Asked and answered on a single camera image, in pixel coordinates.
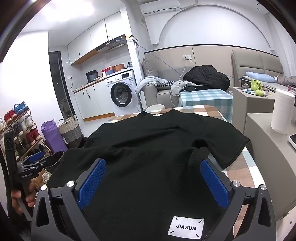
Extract houndstooth cushion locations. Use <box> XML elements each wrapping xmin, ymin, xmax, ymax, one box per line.
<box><xmin>157</xmin><ymin>80</ymin><xmax>178</xmax><ymax>90</ymax></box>

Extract brown blue plaid tablecloth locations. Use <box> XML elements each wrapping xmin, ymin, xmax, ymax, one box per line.
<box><xmin>107</xmin><ymin>105</ymin><xmax>266</xmax><ymax>223</ymax></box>

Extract range hood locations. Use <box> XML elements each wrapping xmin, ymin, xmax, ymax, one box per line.
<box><xmin>96</xmin><ymin>34</ymin><xmax>128</xmax><ymax>52</ymax></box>

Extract white base cabinets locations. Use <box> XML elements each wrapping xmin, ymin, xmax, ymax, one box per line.
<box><xmin>73</xmin><ymin>80</ymin><xmax>115</xmax><ymax>122</ymax></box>

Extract woven laundry basket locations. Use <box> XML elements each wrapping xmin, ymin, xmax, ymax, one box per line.
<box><xmin>57</xmin><ymin>115</ymin><xmax>83</xmax><ymax>149</ymax></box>

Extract black jacket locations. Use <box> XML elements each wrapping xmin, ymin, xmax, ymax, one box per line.
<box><xmin>183</xmin><ymin>65</ymin><xmax>230</xmax><ymax>90</ymax></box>

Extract paper towel roll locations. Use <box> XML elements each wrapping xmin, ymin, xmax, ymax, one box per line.
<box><xmin>270</xmin><ymin>88</ymin><xmax>296</xmax><ymax>135</ymax></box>

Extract white wall cabinets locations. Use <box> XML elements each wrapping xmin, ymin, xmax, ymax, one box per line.
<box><xmin>67</xmin><ymin>10</ymin><xmax>123</xmax><ymax>66</ymax></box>

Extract cream trash bin black liner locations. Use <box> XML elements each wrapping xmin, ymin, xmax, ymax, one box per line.
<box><xmin>47</xmin><ymin>151</ymin><xmax>65</xmax><ymax>167</ymax></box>

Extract teal checked tablecloth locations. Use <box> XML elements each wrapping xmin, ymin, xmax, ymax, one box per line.
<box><xmin>178</xmin><ymin>89</ymin><xmax>233</xmax><ymax>123</ymax></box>

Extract purple bag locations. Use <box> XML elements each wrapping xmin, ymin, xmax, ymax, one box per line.
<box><xmin>41</xmin><ymin>119</ymin><xmax>68</xmax><ymax>153</ymax></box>

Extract white garment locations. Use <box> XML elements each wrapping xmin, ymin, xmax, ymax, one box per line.
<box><xmin>171</xmin><ymin>80</ymin><xmax>193</xmax><ymax>96</ymax></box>

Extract dark door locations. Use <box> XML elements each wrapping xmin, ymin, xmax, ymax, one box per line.
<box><xmin>48</xmin><ymin>51</ymin><xmax>70</xmax><ymax>116</ymax></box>

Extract light blue garment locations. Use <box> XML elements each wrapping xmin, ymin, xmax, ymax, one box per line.
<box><xmin>135</xmin><ymin>76</ymin><xmax>168</xmax><ymax>94</ymax></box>

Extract wooden countertop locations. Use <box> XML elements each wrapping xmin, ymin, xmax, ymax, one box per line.
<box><xmin>73</xmin><ymin>74</ymin><xmax>107</xmax><ymax>94</ymax></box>

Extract blue pillow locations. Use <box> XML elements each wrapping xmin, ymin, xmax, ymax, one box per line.
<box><xmin>245</xmin><ymin>71</ymin><xmax>275</xmax><ymax>83</ymax></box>

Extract white washing machine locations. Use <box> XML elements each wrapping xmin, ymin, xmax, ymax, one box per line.
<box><xmin>105</xmin><ymin>70</ymin><xmax>137</xmax><ymax>109</ymax></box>

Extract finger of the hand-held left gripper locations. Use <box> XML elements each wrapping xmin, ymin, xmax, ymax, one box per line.
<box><xmin>16</xmin><ymin>161</ymin><xmax>48</xmax><ymax>174</ymax></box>
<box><xmin>22</xmin><ymin>152</ymin><xmax>51</xmax><ymax>166</ymax></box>

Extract shoe rack with shoes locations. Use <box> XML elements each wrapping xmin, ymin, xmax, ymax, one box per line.
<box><xmin>0</xmin><ymin>101</ymin><xmax>48</xmax><ymax>158</ymax></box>

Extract black flat bag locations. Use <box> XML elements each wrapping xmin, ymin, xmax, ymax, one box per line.
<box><xmin>184</xmin><ymin>85</ymin><xmax>210</xmax><ymax>92</ymax></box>

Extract blue cable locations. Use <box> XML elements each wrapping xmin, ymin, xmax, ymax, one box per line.
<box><xmin>127</xmin><ymin>37</ymin><xmax>185</xmax><ymax>76</ymax></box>

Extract white device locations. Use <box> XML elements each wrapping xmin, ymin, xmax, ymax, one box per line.
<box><xmin>287</xmin><ymin>134</ymin><xmax>296</xmax><ymax>151</ymax></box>

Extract grey cushion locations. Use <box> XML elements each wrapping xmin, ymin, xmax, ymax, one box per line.
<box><xmin>142</xmin><ymin>58</ymin><xmax>160</xmax><ymax>78</ymax></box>

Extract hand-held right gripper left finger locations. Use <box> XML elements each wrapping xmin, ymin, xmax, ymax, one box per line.
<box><xmin>31</xmin><ymin>158</ymin><xmax>107</xmax><ymax>241</ymax></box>

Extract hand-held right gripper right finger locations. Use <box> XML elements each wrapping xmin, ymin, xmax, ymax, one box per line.
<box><xmin>200</xmin><ymin>158</ymin><xmax>277</xmax><ymax>241</ymax></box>

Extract green figurine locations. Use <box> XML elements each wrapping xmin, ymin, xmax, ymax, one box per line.
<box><xmin>251</xmin><ymin>79</ymin><xmax>263</xmax><ymax>92</ymax></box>

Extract grey sofa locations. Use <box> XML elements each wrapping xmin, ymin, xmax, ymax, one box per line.
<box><xmin>138</xmin><ymin>81</ymin><xmax>183</xmax><ymax>110</ymax></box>

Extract round white stool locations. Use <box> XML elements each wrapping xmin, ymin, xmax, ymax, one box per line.
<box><xmin>146</xmin><ymin>104</ymin><xmax>165</xmax><ymax>112</ymax></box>

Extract bamboo shoe rack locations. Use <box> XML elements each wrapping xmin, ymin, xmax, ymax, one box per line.
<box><xmin>0</xmin><ymin>109</ymin><xmax>52</xmax><ymax>163</ymax></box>

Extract black cooking pot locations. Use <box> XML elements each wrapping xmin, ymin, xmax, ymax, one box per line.
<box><xmin>85</xmin><ymin>70</ymin><xmax>99</xmax><ymax>83</ymax></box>

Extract white air conditioner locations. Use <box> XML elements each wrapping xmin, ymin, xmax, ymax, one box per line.
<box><xmin>140</xmin><ymin>0</ymin><xmax>181</xmax><ymax>15</ymax></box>

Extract person's left hand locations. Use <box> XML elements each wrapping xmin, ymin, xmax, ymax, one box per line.
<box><xmin>10</xmin><ymin>179</ymin><xmax>38</xmax><ymax>215</ymax></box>

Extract black t-shirt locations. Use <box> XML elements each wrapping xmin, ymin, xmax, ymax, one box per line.
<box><xmin>46</xmin><ymin>108</ymin><xmax>250</xmax><ymax>241</ymax></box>

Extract beige padded headboard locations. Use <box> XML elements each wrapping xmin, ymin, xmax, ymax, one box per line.
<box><xmin>231</xmin><ymin>50</ymin><xmax>286</xmax><ymax>80</ymax></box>

